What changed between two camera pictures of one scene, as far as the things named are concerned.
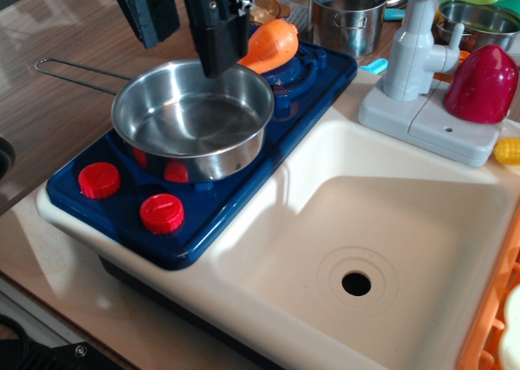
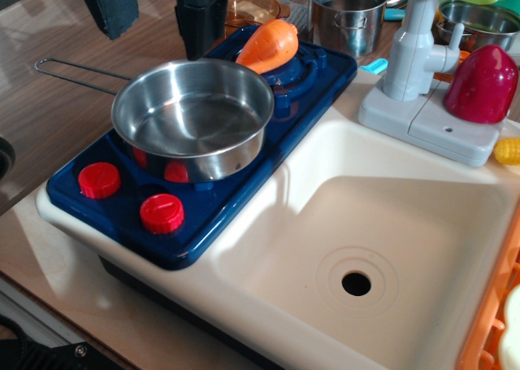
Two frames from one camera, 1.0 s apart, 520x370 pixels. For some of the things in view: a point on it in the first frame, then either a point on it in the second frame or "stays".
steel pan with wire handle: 179,122 stays
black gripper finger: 150,6 to 114,2
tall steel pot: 350,13 stays
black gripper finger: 221,28 to 201,6
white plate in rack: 509,350 stays
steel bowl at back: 484,24 stays
